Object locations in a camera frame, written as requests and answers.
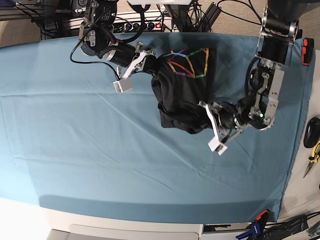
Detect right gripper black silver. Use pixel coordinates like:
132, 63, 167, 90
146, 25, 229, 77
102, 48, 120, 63
102, 41, 163, 80

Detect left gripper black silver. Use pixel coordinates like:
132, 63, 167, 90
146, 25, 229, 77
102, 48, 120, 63
198, 101, 244, 144

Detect black T-shirt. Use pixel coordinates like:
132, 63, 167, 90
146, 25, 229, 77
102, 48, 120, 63
151, 47, 217, 134

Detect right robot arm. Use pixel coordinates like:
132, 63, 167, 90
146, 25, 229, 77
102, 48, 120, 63
69, 0, 159, 81

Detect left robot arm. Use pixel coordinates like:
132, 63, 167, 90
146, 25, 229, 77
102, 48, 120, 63
199, 0, 320, 150

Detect black aluminium extrusion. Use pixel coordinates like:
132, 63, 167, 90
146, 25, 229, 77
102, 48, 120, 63
197, 2, 221, 33

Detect black computer mouse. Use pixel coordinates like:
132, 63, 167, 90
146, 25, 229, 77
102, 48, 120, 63
303, 116, 320, 149

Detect orange black clamp top right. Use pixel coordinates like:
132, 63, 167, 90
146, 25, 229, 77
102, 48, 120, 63
301, 37, 315, 66

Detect blue table cloth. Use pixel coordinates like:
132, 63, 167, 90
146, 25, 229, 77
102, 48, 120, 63
0, 37, 315, 224

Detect orange blue clamp bottom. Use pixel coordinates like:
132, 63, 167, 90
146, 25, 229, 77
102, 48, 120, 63
236, 209, 270, 240

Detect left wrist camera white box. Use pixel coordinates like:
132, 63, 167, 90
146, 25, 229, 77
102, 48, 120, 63
208, 136, 228, 156

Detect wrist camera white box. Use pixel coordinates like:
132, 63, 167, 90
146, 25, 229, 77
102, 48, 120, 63
113, 78, 132, 94
208, 136, 228, 156

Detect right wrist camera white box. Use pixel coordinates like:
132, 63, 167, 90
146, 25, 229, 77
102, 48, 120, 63
113, 78, 132, 94

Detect black power strip red switch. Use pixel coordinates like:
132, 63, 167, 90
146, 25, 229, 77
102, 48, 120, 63
113, 22, 163, 34

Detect yellow handled pliers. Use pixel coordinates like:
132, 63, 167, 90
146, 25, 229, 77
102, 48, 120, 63
303, 140, 320, 178

